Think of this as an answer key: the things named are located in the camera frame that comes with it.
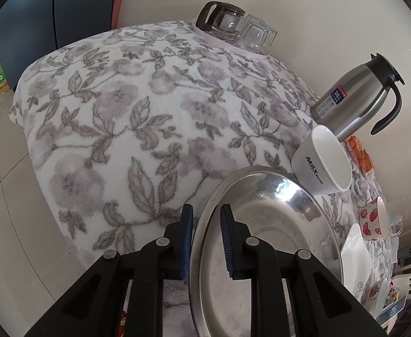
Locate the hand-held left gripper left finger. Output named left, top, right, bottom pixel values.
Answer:
left=25, top=204, right=195, bottom=337

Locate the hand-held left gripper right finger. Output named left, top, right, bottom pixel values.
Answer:
left=220, top=204, right=389, bottom=337

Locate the round stainless steel plate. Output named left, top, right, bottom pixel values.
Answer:
left=189, top=166, right=344, bottom=337

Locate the white square cup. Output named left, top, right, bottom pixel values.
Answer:
left=290, top=124, right=353, bottom=196

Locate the pink floral plate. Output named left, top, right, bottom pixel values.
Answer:
left=342, top=223, right=374, bottom=297

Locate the strawberry print bowl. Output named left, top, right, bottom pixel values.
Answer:
left=359, top=197, right=389, bottom=241

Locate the grey floral blanket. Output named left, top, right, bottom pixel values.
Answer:
left=8, top=20, right=399, bottom=337

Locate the clear glass mug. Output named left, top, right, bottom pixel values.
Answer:
left=384, top=211, right=408, bottom=236

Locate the stainless steel thermos jug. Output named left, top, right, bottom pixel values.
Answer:
left=310, top=53, right=405, bottom=141

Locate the blue cabinet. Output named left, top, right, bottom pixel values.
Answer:
left=0, top=0, right=122, bottom=92

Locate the glass teapot with black handle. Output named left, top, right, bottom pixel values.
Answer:
left=196, top=2, right=245, bottom=41

